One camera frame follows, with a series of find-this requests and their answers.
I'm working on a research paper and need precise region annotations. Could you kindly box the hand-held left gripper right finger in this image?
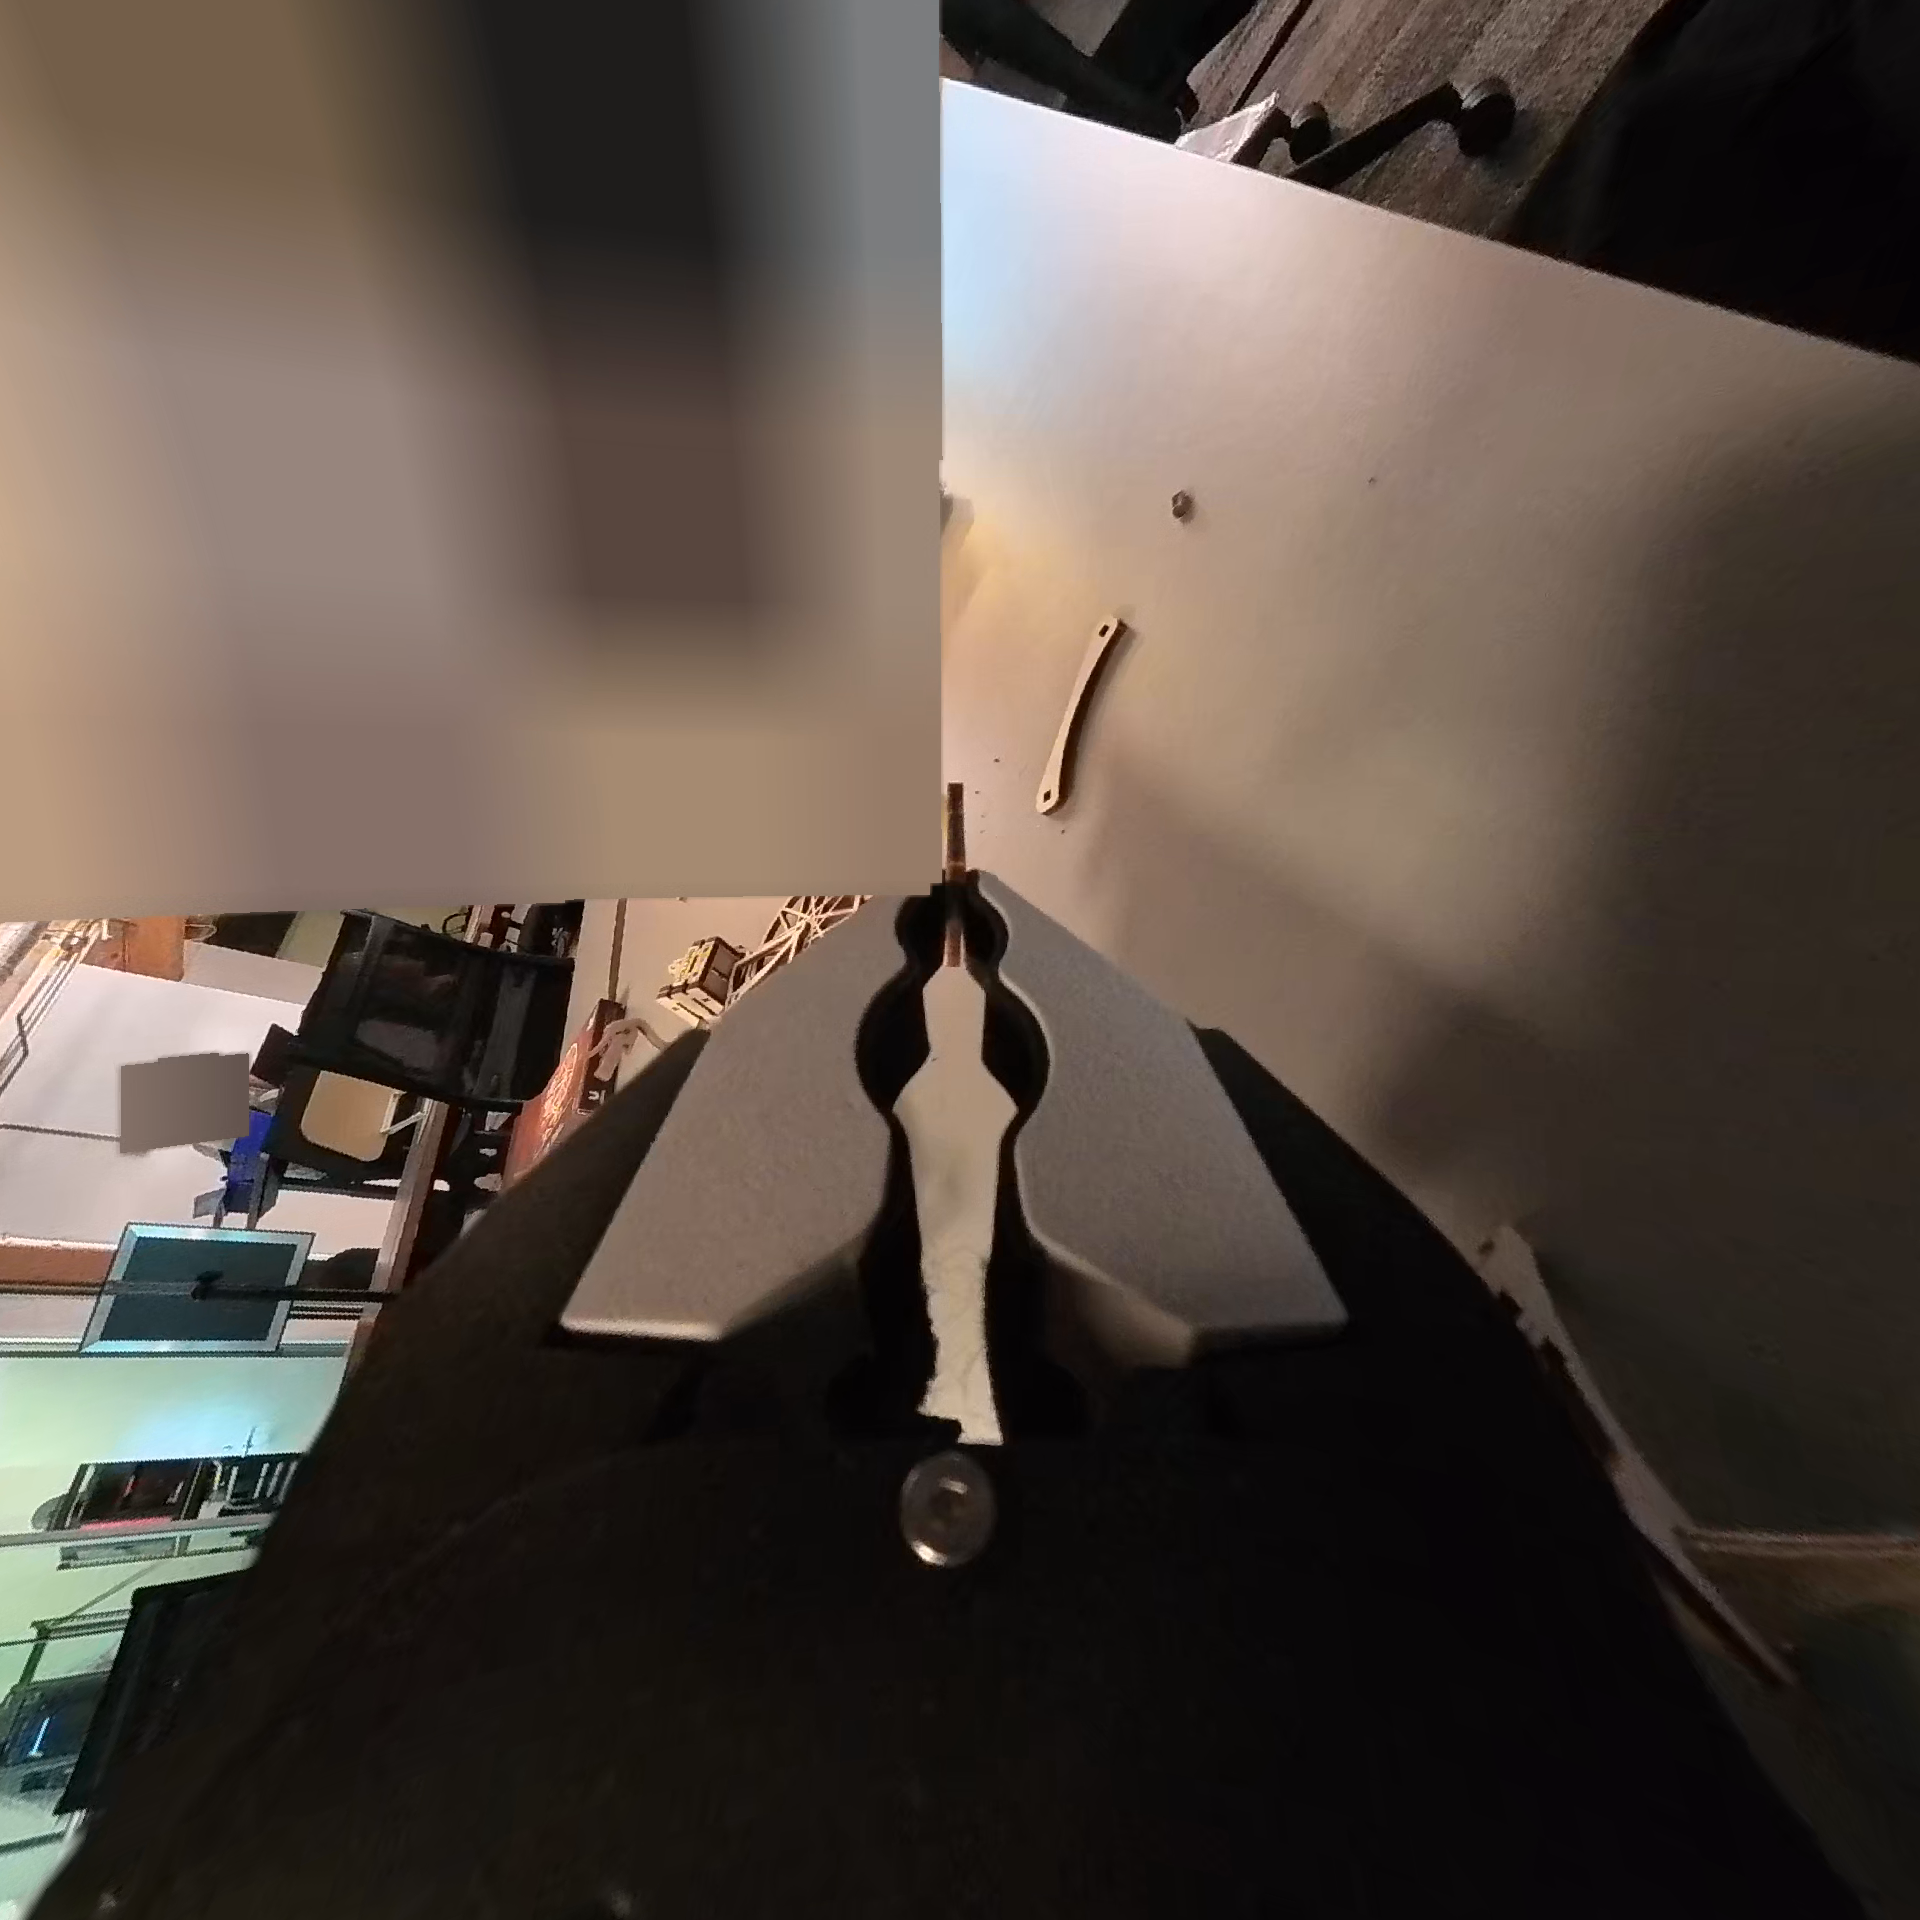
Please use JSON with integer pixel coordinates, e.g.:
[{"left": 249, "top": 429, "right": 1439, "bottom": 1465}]
[{"left": 950, "top": 870, "right": 1350, "bottom": 1360}]

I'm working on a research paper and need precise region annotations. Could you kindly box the wooden bicycle model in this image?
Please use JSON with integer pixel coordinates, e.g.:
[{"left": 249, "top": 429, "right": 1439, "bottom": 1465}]
[{"left": 655, "top": 894, "right": 870, "bottom": 1029}]

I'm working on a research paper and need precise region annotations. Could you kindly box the curved wooden strip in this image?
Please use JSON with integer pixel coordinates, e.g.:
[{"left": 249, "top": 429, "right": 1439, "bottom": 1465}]
[{"left": 1037, "top": 617, "right": 1123, "bottom": 815}]

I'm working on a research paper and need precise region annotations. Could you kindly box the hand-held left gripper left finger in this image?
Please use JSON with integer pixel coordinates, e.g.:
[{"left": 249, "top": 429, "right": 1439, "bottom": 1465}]
[{"left": 557, "top": 874, "right": 950, "bottom": 1344}]

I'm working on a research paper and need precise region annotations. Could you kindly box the dark brown cardboard box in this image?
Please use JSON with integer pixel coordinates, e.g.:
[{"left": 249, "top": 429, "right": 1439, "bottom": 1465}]
[{"left": 516, "top": 1011, "right": 639, "bottom": 1157}]

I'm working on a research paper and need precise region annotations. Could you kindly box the black mesh office chair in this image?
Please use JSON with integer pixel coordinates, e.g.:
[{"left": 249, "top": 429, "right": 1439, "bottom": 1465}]
[{"left": 292, "top": 904, "right": 579, "bottom": 1120}]

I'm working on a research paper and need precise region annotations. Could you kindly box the grey panel on stand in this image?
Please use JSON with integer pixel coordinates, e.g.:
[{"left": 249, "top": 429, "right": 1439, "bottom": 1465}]
[{"left": 82, "top": 1222, "right": 317, "bottom": 1355}]

